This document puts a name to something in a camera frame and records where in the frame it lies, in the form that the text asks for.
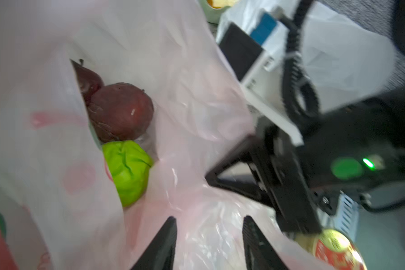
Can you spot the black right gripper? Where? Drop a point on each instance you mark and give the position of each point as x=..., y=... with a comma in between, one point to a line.
x=353, y=151

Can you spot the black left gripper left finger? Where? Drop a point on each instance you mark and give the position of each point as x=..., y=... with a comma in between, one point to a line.
x=160, y=253

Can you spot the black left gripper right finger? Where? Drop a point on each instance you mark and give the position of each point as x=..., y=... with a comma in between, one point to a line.
x=259, y=253

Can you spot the white plastic bag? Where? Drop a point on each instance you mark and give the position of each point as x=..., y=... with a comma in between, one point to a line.
x=345, y=62

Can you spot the pink plastic bag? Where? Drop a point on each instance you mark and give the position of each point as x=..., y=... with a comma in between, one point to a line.
x=59, y=209

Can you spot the dark purple fruit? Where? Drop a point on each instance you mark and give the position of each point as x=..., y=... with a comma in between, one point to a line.
x=88, y=81
x=120, y=112

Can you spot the green glass bowl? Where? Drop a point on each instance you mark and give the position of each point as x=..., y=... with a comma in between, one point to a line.
x=213, y=9

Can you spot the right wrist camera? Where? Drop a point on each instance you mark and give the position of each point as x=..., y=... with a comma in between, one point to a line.
x=260, y=67

